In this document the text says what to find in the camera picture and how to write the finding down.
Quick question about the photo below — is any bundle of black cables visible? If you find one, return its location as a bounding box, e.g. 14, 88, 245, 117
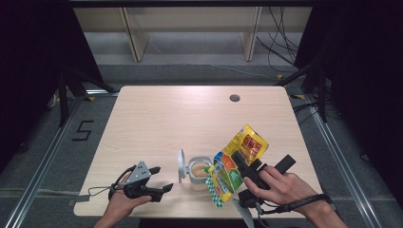
256, 7, 300, 75

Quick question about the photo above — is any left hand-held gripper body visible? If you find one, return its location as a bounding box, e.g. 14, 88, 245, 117
122, 161, 155, 200

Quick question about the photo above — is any black floor cable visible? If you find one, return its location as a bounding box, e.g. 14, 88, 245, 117
293, 102, 336, 125

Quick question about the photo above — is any person's left hand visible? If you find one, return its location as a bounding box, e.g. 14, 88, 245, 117
107, 174, 153, 223

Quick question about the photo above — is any white jar with hinged lid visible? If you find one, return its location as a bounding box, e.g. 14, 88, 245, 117
177, 147, 213, 192

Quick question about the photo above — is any thin grey cord loop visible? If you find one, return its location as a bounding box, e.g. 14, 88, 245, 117
87, 185, 112, 198

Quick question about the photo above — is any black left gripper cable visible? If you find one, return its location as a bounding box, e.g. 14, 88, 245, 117
108, 164, 137, 201

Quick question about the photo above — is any aluminium floor rail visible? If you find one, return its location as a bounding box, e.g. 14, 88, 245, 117
303, 94, 379, 228
3, 89, 120, 228

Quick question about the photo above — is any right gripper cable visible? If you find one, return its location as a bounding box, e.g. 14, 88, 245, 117
255, 202, 270, 228

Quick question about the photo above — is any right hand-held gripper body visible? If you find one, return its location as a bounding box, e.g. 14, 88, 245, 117
232, 154, 297, 228

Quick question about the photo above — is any black curtain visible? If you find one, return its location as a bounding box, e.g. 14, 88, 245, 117
294, 0, 403, 207
0, 0, 106, 172

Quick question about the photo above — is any brown powder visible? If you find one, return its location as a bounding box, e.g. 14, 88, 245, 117
190, 162, 208, 179

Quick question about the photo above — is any beige wooden desk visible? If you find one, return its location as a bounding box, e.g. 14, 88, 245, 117
73, 7, 313, 63

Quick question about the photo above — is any grey tape strip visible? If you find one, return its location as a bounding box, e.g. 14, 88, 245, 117
67, 194, 91, 207

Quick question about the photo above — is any black metal stand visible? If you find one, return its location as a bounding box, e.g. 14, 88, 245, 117
275, 60, 328, 124
57, 66, 119, 127

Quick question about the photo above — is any yellow spouted pouch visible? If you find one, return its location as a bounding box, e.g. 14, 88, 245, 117
204, 123, 270, 209

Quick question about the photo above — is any person's right hand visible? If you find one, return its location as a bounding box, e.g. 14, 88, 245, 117
242, 164, 321, 213

